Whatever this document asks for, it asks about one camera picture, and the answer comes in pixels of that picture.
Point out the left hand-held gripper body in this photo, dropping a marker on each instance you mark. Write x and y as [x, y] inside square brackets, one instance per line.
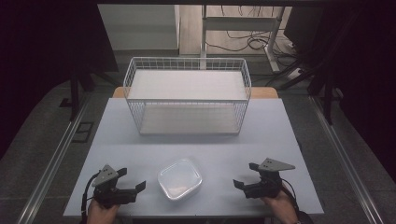
[107, 194]

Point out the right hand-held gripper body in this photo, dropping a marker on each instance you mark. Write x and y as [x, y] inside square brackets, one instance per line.
[264, 186]

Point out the clear plastic lidded container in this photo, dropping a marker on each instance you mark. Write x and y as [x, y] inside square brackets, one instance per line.
[180, 179]

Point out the person's left hand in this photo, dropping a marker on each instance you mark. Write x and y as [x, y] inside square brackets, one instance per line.
[100, 215]

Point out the person's right hand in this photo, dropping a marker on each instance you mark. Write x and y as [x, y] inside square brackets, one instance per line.
[281, 208]

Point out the black floor socket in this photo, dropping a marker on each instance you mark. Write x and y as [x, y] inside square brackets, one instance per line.
[82, 132]

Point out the wooden table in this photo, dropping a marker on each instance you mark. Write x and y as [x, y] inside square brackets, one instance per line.
[264, 92]

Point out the black stand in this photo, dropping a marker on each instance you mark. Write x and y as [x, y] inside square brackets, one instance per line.
[74, 99]
[327, 102]

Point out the white power strip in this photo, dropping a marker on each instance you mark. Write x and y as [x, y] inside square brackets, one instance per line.
[294, 74]

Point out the white cabinet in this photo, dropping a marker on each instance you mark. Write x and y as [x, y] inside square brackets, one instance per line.
[140, 28]

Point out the black curtain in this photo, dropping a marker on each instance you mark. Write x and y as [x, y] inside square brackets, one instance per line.
[37, 46]

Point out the metal floor rail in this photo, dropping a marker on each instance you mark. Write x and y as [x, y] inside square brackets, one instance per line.
[342, 158]
[53, 168]

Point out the white desk frame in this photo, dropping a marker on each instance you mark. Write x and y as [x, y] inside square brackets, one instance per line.
[239, 23]

